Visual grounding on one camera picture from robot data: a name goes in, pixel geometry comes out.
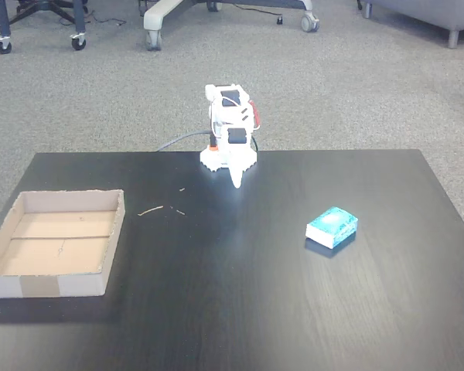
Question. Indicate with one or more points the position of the green block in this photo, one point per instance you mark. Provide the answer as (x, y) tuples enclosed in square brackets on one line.
[(332, 226)]

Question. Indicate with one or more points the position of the shallow cardboard box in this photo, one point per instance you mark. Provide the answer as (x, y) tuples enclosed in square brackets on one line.
[(54, 247)]

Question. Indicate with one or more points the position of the long thin wood splinter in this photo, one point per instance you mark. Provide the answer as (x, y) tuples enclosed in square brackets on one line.
[(151, 211)]

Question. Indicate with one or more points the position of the beige wheeled base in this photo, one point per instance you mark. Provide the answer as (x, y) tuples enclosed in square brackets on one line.
[(158, 15)]

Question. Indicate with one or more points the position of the dark cart with casters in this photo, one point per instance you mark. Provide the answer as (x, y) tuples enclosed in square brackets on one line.
[(78, 23)]

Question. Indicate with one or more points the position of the black office chair base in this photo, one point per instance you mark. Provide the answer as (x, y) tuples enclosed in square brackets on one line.
[(50, 5)]

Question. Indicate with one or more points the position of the grey sofa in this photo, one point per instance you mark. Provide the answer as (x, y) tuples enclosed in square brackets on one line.
[(429, 11)]

